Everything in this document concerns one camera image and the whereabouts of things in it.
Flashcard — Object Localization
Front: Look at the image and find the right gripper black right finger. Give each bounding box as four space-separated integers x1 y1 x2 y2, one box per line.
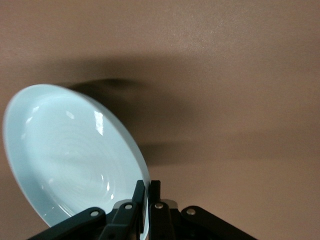
148 179 176 240

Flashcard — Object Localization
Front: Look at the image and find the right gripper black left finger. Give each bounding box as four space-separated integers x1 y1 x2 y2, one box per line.
99 179 147 240

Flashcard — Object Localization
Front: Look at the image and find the light blue round plate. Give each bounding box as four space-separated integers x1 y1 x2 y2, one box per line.
2 83 153 240

